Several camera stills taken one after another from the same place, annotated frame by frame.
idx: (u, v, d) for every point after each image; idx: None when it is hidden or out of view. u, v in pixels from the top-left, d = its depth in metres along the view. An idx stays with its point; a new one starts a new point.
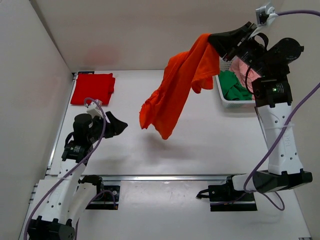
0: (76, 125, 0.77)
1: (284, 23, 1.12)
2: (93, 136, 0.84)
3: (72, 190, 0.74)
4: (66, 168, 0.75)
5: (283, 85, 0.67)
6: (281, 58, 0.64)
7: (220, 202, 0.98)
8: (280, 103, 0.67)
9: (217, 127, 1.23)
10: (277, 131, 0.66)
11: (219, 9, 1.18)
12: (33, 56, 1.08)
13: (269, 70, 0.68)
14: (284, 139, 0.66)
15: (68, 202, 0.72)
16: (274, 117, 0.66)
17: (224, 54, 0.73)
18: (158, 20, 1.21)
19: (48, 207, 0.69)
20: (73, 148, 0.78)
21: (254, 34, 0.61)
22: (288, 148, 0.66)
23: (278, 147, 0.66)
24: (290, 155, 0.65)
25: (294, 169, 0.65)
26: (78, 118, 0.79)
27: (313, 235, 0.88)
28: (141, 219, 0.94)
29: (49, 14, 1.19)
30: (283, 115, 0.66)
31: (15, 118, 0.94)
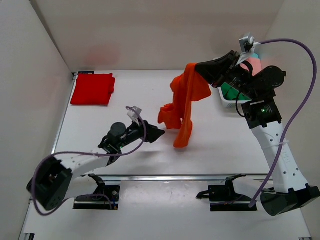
0: (110, 134, 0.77)
1: (285, 23, 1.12)
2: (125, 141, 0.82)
3: (91, 166, 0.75)
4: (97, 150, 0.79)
5: (271, 106, 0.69)
6: (267, 86, 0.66)
7: (219, 202, 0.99)
8: (271, 122, 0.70)
9: (217, 127, 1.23)
10: (275, 149, 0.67)
11: (220, 10, 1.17)
12: (32, 57, 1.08)
13: (256, 95, 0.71)
14: (284, 157, 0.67)
15: (81, 171, 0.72)
16: (269, 136, 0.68)
17: (212, 81, 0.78)
18: (159, 19, 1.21)
19: (70, 160, 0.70)
20: (108, 146, 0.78)
21: (241, 61, 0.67)
22: (289, 165, 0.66)
23: (280, 165, 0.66)
24: (292, 171, 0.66)
25: (300, 185, 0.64)
26: (115, 127, 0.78)
27: (313, 235, 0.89)
28: (142, 220, 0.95)
29: (48, 14, 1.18)
30: (277, 132, 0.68)
31: (15, 119, 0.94)
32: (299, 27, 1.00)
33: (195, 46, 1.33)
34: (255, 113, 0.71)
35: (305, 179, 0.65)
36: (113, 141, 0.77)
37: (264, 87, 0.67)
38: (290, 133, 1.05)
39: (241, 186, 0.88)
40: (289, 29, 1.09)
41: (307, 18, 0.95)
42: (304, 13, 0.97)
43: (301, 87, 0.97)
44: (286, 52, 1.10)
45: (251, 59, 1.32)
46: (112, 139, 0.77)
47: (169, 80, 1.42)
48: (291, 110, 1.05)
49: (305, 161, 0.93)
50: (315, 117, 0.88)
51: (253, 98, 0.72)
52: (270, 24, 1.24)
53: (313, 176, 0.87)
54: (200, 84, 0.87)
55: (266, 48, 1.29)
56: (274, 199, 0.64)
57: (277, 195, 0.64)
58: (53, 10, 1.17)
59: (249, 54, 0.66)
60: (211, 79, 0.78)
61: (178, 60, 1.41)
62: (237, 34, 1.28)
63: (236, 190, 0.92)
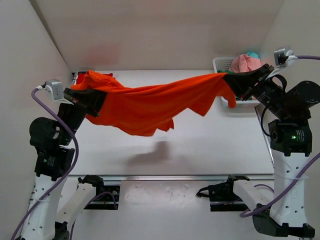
0: (34, 143, 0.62)
1: (285, 23, 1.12)
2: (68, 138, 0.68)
3: (55, 203, 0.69)
4: (43, 187, 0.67)
5: (304, 132, 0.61)
6: (300, 102, 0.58)
7: (220, 202, 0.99)
8: (296, 153, 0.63)
9: (217, 127, 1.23)
10: (287, 182, 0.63)
11: (220, 10, 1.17)
12: (32, 56, 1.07)
13: (288, 113, 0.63)
14: (292, 192, 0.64)
15: (51, 219, 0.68)
16: (287, 166, 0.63)
17: (240, 93, 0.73)
18: (158, 19, 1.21)
19: (30, 229, 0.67)
20: (47, 162, 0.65)
21: (272, 75, 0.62)
22: (294, 201, 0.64)
23: (285, 199, 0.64)
24: (295, 208, 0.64)
25: (296, 223, 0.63)
26: (33, 132, 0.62)
27: (313, 235, 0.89)
28: (142, 219, 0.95)
29: (48, 14, 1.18)
30: (297, 166, 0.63)
31: (15, 119, 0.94)
32: (299, 26, 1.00)
33: (195, 46, 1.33)
34: (282, 134, 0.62)
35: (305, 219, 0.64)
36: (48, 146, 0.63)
37: (297, 103, 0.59)
38: None
39: (240, 186, 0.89)
40: (289, 29, 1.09)
41: (307, 17, 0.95)
42: (304, 13, 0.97)
43: None
44: None
45: (251, 59, 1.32)
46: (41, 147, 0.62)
47: (169, 80, 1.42)
48: None
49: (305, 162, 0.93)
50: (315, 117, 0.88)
51: (282, 119, 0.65)
52: (270, 23, 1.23)
53: None
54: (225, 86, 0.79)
55: (266, 48, 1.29)
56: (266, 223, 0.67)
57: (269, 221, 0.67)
58: (52, 9, 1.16)
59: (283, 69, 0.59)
60: (238, 92, 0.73)
61: (178, 60, 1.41)
62: (237, 34, 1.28)
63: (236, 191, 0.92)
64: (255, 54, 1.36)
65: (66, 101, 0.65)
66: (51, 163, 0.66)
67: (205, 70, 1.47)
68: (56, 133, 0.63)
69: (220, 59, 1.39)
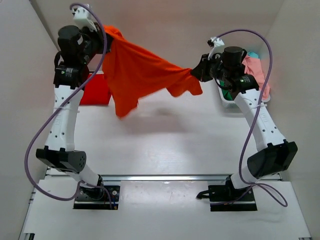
0: (61, 41, 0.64)
1: (284, 22, 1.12)
2: (87, 54, 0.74)
3: (71, 120, 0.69)
4: (62, 96, 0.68)
5: (249, 77, 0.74)
6: (230, 56, 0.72)
7: (220, 202, 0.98)
8: (250, 89, 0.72)
9: (217, 127, 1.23)
10: (253, 111, 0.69)
11: (219, 10, 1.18)
12: (32, 57, 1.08)
13: (231, 69, 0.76)
14: (262, 116, 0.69)
15: (70, 131, 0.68)
16: (248, 100, 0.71)
17: (200, 76, 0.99)
18: (158, 19, 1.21)
19: (51, 137, 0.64)
20: (64, 71, 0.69)
21: (211, 53, 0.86)
22: (267, 123, 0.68)
23: (259, 124, 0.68)
24: (270, 128, 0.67)
25: (278, 140, 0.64)
26: (62, 32, 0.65)
27: (313, 235, 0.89)
28: (142, 220, 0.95)
29: (49, 15, 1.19)
30: (255, 97, 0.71)
31: (15, 119, 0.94)
32: (299, 26, 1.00)
33: (195, 46, 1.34)
34: (234, 84, 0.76)
35: (283, 135, 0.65)
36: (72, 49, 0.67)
37: (230, 56, 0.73)
38: (290, 132, 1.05)
39: (239, 182, 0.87)
40: (288, 28, 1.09)
41: (307, 17, 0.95)
42: (304, 13, 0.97)
43: (301, 87, 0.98)
44: (286, 52, 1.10)
45: (251, 59, 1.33)
46: (67, 47, 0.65)
47: None
48: (291, 110, 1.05)
49: (305, 161, 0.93)
50: (314, 117, 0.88)
51: (231, 76, 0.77)
52: (270, 23, 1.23)
53: (315, 175, 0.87)
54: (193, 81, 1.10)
55: (266, 49, 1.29)
56: (255, 158, 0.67)
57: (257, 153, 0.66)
58: (53, 9, 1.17)
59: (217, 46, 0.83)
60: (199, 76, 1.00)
61: (179, 60, 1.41)
62: (236, 34, 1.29)
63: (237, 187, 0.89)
64: (255, 54, 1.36)
65: (92, 25, 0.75)
66: (70, 73, 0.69)
67: None
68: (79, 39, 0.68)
69: None
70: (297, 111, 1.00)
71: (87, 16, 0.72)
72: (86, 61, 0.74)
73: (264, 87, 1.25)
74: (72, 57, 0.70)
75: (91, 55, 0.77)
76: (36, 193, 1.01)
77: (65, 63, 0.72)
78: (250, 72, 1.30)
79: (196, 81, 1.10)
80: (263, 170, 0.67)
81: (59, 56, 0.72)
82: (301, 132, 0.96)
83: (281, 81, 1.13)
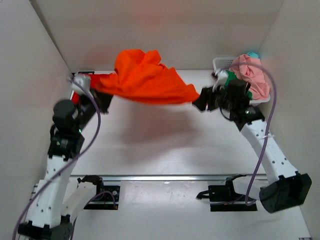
0: (56, 118, 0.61)
1: (284, 23, 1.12)
2: (81, 123, 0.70)
3: (62, 191, 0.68)
4: (54, 168, 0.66)
5: (254, 109, 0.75)
6: (235, 88, 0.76)
7: (220, 202, 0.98)
8: (256, 120, 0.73)
9: (217, 127, 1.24)
10: (261, 141, 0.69)
11: (219, 10, 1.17)
12: (32, 57, 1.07)
13: (236, 102, 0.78)
14: (269, 147, 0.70)
15: (58, 204, 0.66)
16: (255, 132, 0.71)
17: (206, 101, 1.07)
18: (158, 20, 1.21)
19: (38, 212, 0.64)
20: (59, 143, 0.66)
21: (216, 85, 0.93)
22: (277, 155, 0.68)
23: (268, 155, 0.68)
24: (280, 160, 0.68)
25: (290, 173, 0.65)
26: (58, 109, 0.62)
27: (313, 235, 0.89)
28: (142, 220, 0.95)
29: (49, 15, 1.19)
30: (262, 128, 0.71)
31: (15, 119, 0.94)
32: (299, 27, 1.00)
33: (195, 46, 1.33)
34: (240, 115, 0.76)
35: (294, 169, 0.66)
36: (66, 125, 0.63)
37: (235, 90, 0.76)
38: (290, 133, 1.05)
39: (240, 185, 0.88)
40: (288, 28, 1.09)
41: (307, 18, 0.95)
42: (305, 13, 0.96)
43: (301, 87, 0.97)
44: (286, 53, 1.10)
45: (251, 59, 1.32)
46: (62, 123, 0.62)
47: None
48: (291, 110, 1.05)
49: (305, 162, 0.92)
50: (315, 117, 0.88)
51: (236, 109, 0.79)
52: (270, 23, 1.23)
53: (315, 176, 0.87)
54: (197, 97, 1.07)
55: (266, 49, 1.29)
56: (269, 192, 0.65)
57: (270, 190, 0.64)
58: (52, 9, 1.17)
59: (221, 79, 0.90)
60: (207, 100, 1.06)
61: (178, 61, 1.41)
62: (236, 34, 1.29)
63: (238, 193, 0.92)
64: (255, 54, 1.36)
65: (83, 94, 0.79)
66: (65, 144, 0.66)
67: (205, 70, 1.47)
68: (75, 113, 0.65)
69: (220, 59, 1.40)
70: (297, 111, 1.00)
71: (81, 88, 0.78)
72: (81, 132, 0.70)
73: (263, 88, 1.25)
74: (67, 130, 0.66)
75: (85, 117, 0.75)
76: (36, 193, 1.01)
77: (59, 132, 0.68)
78: (250, 72, 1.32)
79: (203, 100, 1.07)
80: (277, 204, 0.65)
81: (54, 127, 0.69)
82: (301, 132, 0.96)
83: (281, 82, 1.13)
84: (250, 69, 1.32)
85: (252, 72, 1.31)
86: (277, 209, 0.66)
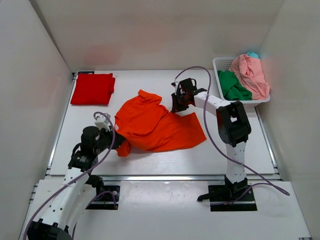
0: (84, 136, 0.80)
1: (284, 23, 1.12)
2: (99, 147, 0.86)
3: (73, 198, 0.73)
4: (71, 176, 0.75)
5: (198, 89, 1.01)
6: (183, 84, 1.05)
7: (220, 202, 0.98)
8: (200, 91, 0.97)
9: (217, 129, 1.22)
10: (203, 98, 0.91)
11: (219, 10, 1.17)
12: (32, 57, 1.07)
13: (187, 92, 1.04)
14: (211, 97, 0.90)
15: (68, 208, 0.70)
16: (200, 96, 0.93)
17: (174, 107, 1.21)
18: (158, 20, 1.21)
19: (49, 210, 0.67)
20: (79, 158, 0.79)
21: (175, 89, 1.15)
22: (214, 99, 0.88)
23: (209, 101, 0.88)
24: (219, 100, 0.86)
25: (225, 104, 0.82)
26: (86, 131, 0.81)
27: (313, 235, 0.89)
28: (142, 220, 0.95)
29: (49, 14, 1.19)
30: (205, 92, 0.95)
31: (15, 119, 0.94)
32: (299, 27, 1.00)
33: (194, 46, 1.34)
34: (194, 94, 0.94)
35: (230, 102, 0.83)
36: (88, 144, 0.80)
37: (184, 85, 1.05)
38: (290, 133, 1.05)
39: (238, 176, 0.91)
40: (288, 29, 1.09)
41: (307, 18, 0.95)
42: (304, 13, 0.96)
43: (301, 88, 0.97)
44: (286, 53, 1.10)
45: (251, 59, 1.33)
46: (86, 141, 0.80)
47: (169, 79, 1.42)
48: (290, 110, 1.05)
49: (306, 162, 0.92)
50: (315, 118, 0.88)
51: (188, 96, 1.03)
52: (270, 23, 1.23)
53: (315, 176, 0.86)
54: (194, 130, 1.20)
55: (266, 48, 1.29)
56: (221, 126, 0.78)
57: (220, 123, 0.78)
58: (52, 9, 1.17)
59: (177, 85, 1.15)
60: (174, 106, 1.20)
61: (179, 61, 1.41)
62: (236, 34, 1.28)
63: (233, 182, 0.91)
64: (255, 54, 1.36)
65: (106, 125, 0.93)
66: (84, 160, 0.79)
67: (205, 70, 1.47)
68: (98, 137, 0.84)
69: (220, 59, 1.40)
70: (298, 111, 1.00)
71: (105, 119, 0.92)
72: (97, 153, 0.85)
73: (264, 88, 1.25)
74: (88, 149, 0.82)
75: (102, 146, 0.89)
76: (36, 193, 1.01)
77: (80, 152, 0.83)
78: (250, 72, 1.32)
79: (202, 132, 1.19)
80: (230, 130, 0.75)
81: (77, 147, 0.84)
82: (301, 132, 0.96)
83: (281, 82, 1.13)
84: (250, 69, 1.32)
85: (252, 72, 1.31)
86: (235, 137, 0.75)
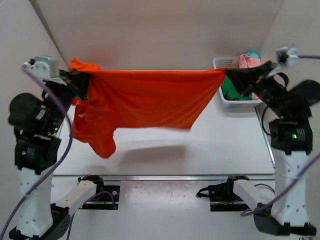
0: (13, 122, 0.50)
1: (284, 23, 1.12)
2: (54, 123, 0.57)
3: (45, 198, 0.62)
4: (28, 181, 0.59)
5: (305, 130, 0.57)
6: (301, 101, 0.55)
7: (220, 202, 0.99)
8: (298, 152, 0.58)
9: (217, 129, 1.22)
10: (288, 181, 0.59)
11: (219, 10, 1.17)
12: (32, 57, 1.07)
13: (289, 113, 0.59)
14: (294, 191, 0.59)
15: (45, 211, 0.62)
16: (288, 166, 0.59)
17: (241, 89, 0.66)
18: (158, 19, 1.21)
19: (23, 222, 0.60)
20: (25, 153, 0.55)
21: (273, 74, 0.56)
22: (296, 199, 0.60)
23: (286, 198, 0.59)
24: (296, 207, 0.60)
25: (298, 223, 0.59)
26: (15, 111, 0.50)
27: (313, 235, 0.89)
28: (142, 220, 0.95)
29: (49, 15, 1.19)
30: (299, 165, 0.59)
31: None
32: (299, 26, 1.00)
33: (194, 46, 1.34)
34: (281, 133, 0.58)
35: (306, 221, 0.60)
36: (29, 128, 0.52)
37: (297, 102, 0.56)
38: None
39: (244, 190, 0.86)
40: (288, 29, 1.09)
41: (307, 18, 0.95)
42: (304, 14, 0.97)
43: None
44: None
45: (251, 59, 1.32)
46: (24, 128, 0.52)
47: None
48: None
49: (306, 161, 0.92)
50: None
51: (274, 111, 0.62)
52: (270, 23, 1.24)
53: None
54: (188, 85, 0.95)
55: (266, 48, 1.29)
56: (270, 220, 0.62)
57: (271, 218, 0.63)
58: (53, 9, 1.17)
59: (285, 67, 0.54)
60: (240, 88, 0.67)
61: (179, 60, 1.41)
62: (236, 34, 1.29)
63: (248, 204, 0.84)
64: (255, 54, 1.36)
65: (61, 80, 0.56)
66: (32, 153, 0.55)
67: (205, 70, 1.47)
68: (41, 113, 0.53)
69: (220, 59, 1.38)
70: None
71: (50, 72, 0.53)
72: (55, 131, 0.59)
73: None
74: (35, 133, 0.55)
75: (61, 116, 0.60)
76: None
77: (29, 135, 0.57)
78: None
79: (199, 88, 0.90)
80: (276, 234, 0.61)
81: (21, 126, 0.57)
82: None
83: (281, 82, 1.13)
84: None
85: None
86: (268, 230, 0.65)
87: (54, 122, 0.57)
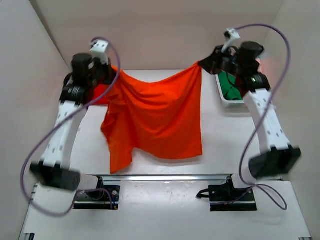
0: (74, 63, 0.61)
1: (284, 22, 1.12)
2: (94, 79, 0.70)
3: (72, 136, 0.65)
4: (66, 112, 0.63)
5: (261, 76, 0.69)
6: (250, 56, 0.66)
7: (220, 202, 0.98)
8: (261, 90, 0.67)
9: (217, 129, 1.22)
10: (261, 112, 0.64)
11: (219, 10, 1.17)
12: (32, 57, 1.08)
13: (243, 65, 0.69)
14: (268, 118, 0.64)
15: (69, 146, 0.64)
16: (257, 101, 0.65)
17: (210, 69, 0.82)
18: (158, 19, 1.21)
19: (49, 149, 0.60)
20: (71, 90, 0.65)
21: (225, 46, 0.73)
22: (273, 126, 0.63)
23: (264, 125, 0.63)
24: (276, 132, 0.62)
25: (282, 144, 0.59)
26: (76, 56, 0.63)
27: (313, 235, 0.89)
28: (142, 219, 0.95)
29: (49, 15, 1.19)
30: (264, 99, 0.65)
31: (16, 119, 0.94)
32: (299, 26, 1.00)
33: (194, 46, 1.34)
34: (245, 83, 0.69)
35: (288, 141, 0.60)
36: (82, 74, 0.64)
37: (247, 56, 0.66)
38: (291, 132, 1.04)
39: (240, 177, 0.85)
40: (288, 28, 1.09)
41: (307, 18, 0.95)
42: (304, 13, 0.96)
43: (301, 87, 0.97)
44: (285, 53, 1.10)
45: None
46: (78, 71, 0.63)
47: None
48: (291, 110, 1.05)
49: (306, 161, 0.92)
50: (315, 117, 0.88)
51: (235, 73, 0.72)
52: (270, 23, 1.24)
53: (316, 176, 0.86)
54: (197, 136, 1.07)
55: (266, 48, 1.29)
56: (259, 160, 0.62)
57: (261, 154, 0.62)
58: (53, 9, 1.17)
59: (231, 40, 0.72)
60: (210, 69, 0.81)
61: (179, 60, 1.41)
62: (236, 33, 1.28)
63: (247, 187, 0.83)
64: None
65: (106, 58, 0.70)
66: (76, 92, 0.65)
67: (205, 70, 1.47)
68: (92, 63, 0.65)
69: None
70: (298, 111, 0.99)
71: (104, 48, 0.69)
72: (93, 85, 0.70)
73: None
74: (80, 78, 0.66)
75: (98, 82, 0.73)
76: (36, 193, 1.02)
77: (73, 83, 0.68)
78: None
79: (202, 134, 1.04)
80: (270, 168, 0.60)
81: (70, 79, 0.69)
82: (302, 132, 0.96)
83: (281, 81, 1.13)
84: None
85: None
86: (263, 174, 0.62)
87: (95, 77, 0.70)
